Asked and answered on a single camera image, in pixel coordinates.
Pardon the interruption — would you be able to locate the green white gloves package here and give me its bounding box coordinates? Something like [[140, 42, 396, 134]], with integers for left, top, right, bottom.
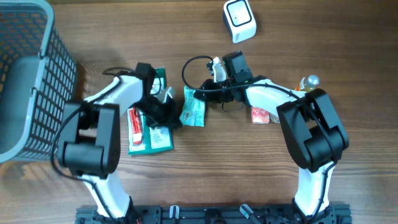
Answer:
[[127, 67, 175, 156]]

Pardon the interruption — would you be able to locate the red coffee stick sachet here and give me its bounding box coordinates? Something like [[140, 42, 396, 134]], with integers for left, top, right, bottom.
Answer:
[[127, 107, 143, 146]]

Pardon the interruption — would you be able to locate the mint green sachet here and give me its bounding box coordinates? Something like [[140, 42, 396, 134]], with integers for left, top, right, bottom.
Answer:
[[180, 86, 205, 127]]

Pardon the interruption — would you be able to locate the small orange box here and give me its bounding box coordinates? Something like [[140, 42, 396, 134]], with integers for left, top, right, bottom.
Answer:
[[251, 107, 270, 124]]

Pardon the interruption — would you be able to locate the green lid jar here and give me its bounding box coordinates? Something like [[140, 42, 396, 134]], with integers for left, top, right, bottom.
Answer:
[[269, 113, 280, 123]]

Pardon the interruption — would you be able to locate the yellow oil bottle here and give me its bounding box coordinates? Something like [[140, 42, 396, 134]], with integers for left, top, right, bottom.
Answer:
[[295, 75, 320, 92]]

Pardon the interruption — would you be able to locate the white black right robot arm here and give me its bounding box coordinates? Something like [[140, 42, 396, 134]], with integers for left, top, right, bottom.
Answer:
[[194, 51, 349, 223]]

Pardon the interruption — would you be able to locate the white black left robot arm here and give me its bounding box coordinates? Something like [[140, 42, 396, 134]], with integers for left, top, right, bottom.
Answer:
[[50, 63, 182, 223]]

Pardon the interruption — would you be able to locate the white barcode scanner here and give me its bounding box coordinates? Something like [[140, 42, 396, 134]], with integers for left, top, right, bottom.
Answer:
[[223, 0, 257, 44]]

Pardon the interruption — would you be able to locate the grey plastic mesh basket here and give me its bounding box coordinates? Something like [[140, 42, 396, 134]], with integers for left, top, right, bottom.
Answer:
[[1, 0, 78, 163]]

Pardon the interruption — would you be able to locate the black left camera cable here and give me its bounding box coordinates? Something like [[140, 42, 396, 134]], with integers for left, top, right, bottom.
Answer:
[[49, 67, 162, 223]]

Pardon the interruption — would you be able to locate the black camera cable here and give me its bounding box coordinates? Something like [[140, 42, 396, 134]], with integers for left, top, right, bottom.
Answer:
[[181, 55, 340, 223], [49, 67, 162, 223]]

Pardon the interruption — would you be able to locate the black right camera cable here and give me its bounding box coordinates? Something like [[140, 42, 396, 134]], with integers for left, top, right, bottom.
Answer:
[[181, 55, 340, 223]]

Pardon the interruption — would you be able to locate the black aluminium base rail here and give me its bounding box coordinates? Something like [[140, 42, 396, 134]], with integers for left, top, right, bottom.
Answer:
[[75, 203, 353, 224]]

